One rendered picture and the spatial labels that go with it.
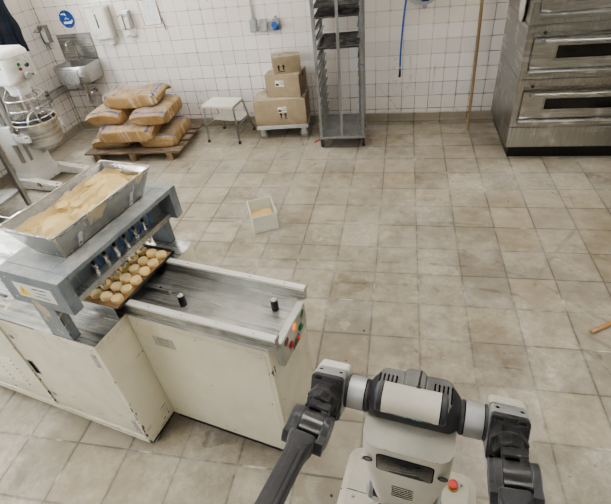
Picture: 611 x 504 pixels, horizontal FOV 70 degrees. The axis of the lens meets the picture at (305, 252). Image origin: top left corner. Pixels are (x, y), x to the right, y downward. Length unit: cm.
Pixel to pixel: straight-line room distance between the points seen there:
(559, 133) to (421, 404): 406
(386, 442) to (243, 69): 503
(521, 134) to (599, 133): 67
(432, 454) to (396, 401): 22
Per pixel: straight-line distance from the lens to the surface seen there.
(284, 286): 187
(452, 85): 557
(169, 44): 602
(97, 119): 572
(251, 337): 170
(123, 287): 208
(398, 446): 123
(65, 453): 286
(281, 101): 524
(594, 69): 465
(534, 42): 449
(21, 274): 193
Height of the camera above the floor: 214
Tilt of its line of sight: 38 degrees down
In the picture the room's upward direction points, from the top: 7 degrees counter-clockwise
